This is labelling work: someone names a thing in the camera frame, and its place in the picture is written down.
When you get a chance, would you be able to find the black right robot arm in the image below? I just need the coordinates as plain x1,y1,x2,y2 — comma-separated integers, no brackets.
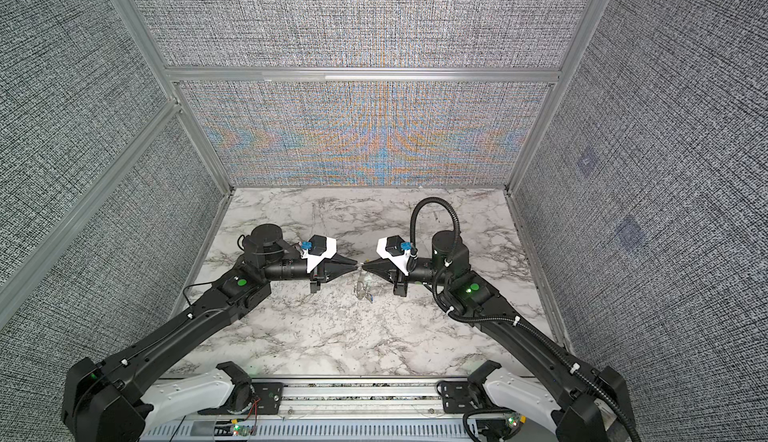
362,230,640,441

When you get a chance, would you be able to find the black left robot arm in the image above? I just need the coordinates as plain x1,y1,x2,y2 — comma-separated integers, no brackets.
62,223,358,441

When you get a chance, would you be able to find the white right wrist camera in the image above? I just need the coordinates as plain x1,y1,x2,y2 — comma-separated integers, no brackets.
376,235,412,276

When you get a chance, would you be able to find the black corrugated right cable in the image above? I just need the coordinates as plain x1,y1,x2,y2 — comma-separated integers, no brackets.
409,196,643,442

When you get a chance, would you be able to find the thin black left cable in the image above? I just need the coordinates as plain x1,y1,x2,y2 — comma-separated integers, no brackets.
182,282,211,308

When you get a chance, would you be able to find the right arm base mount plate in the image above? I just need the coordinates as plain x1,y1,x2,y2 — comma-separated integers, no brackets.
435,379,500,415

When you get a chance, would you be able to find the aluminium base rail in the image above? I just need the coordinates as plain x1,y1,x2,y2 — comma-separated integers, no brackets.
119,375,619,442

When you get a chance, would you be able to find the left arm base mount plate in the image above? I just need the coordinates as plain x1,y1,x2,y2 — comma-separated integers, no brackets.
197,382,284,417

